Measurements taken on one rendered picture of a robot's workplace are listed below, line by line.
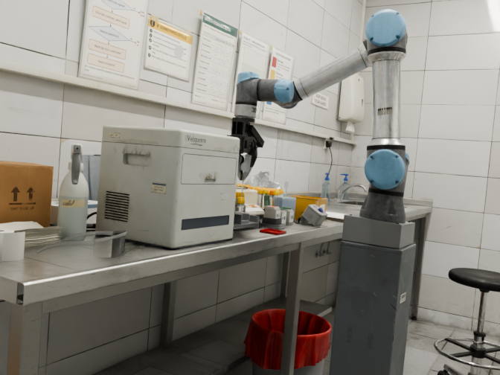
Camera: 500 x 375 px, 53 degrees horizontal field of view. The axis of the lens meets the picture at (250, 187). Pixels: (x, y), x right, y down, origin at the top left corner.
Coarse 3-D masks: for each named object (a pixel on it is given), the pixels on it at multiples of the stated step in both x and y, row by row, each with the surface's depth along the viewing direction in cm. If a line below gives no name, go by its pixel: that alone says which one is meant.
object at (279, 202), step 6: (276, 198) 204; (282, 198) 202; (288, 198) 205; (294, 198) 208; (276, 204) 203; (282, 204) 202; (288, 204) 205; (294, 204) 209; (294, 210) 209; (294, 216) 210
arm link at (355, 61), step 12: (360, 48) 169; (336, 60) 172; (348, 60) 169; (360, 60) 168; (312, 72) 175; (324, 72) 172; (336, 72) 171; (348, 72) 171; (300, 84) 175; (312, 84) 174; (324, 84) 174; (300, 96) 176; (288, 108) 182
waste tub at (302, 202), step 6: (300, 198) 215; (306, 198) 214; (312, 198) 226; (318, 198) 225; (324, 198) 224; (300, 204) 215; (306, 204) 214; (312, 204) 213; (318, 204) 213; (324, 204) 221; (300, 210) 215; (324, 210) 222; (300, 216) 215
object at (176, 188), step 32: (128, 128) 132; (160, 128) 127; (128, 160) 134; (160, 160) 126; (192, 160) 128; (224, 160) 141; (128, 192) 132; (160, 192) 126; (192, 192) 129; (224, 192) 142; (96, 224) 138; (128, 224) 132; (160, 224) 126; (192, 224) 131; (224, 224) 144
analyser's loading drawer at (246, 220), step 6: (234, 216) 156; (240, 216) 155; (246, 216) 159; (252, 216) 164; (234, 222) 156; (240, 222) 155; (246, 222) 158; (252, 222) 161; (258, 222) 163; (234, 228) 152
